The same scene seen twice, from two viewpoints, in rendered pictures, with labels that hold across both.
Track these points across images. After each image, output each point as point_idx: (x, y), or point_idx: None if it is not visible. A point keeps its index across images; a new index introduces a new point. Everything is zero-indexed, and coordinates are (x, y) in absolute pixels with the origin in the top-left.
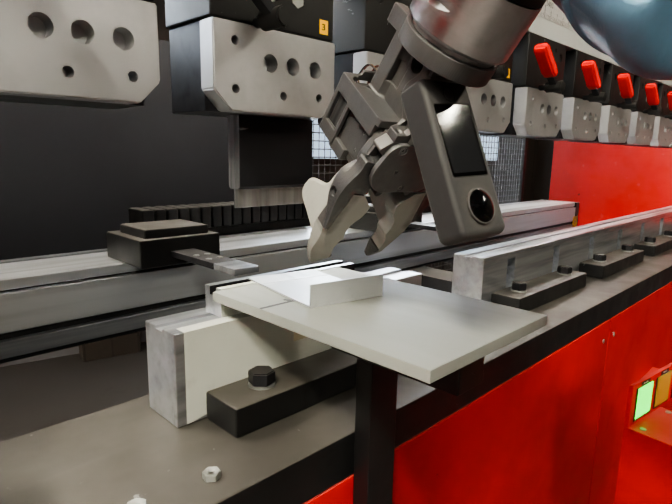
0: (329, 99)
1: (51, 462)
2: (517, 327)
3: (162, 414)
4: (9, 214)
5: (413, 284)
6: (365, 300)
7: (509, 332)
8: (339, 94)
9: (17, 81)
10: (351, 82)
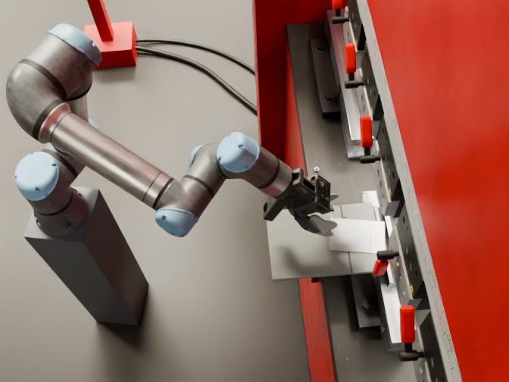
0: (383, 212)
1: (359, 175)
2: (270, 258)
3: None
4: None
5: (335, 273)
6: (327, 239)
7: (270, 252)
8: (320, 178)
9: (358, 103)
10: (312, 175)
